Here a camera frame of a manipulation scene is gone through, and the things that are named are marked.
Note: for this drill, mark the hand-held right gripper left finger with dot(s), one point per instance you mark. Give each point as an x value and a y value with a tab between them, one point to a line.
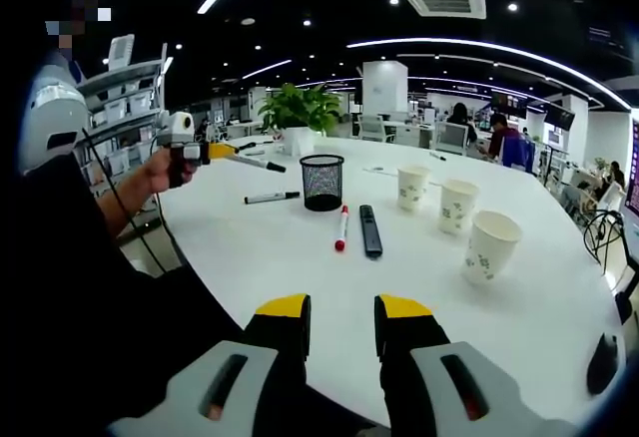
224	387

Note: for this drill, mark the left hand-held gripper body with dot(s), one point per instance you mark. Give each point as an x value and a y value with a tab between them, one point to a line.
177	125

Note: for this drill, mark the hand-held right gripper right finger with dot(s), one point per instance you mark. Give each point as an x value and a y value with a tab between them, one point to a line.
449	387

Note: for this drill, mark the black whiteboard marker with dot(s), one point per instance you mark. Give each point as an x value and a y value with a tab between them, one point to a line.
259	162
272	197
438	156

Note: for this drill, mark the black mesh pen holder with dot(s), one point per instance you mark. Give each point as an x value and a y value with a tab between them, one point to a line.
322	182

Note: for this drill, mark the white paper cup green print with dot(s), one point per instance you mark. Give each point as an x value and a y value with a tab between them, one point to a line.
456	210
489	252
413	190

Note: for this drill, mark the red whiteboard marker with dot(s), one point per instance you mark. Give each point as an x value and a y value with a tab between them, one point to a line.
342	227

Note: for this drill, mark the black remote control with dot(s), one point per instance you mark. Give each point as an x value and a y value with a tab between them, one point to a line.
370	232

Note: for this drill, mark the black pen-like tool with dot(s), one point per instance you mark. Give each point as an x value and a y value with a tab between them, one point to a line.
248	145

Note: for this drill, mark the person's left hand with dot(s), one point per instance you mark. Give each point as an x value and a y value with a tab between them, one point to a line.
157	172

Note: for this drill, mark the grey flat device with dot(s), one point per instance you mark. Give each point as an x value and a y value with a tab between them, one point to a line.
257	152

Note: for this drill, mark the row of white storage bins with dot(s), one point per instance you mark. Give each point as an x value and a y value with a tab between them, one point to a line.
125	105

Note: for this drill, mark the grey storage shelf rack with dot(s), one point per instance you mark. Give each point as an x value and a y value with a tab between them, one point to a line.
125	78

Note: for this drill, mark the green potted plant white pot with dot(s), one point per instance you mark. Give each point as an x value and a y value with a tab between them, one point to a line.
299	108

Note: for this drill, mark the white ribbed appliance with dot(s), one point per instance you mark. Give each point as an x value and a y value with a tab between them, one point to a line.
121	53

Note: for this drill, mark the white chest-worn device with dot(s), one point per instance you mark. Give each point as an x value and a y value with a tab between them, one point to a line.
50	108

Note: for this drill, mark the operator in dark clothes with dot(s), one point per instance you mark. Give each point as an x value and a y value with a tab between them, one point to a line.
100	307

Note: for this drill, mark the white office chair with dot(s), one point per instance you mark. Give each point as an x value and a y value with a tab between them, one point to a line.
374	128

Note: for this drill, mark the grey office chair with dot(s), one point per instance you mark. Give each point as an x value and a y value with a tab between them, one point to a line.
451	137

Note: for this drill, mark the small green plant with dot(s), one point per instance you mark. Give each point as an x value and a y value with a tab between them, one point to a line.
600	162

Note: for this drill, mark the purple screen monitor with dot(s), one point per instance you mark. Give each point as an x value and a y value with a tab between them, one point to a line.
635	182

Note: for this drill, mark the small hanging black monitor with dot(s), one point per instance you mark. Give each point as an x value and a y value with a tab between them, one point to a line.
559	118

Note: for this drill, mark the curved ceiling light strip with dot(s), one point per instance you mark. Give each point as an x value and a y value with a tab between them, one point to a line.
499	50

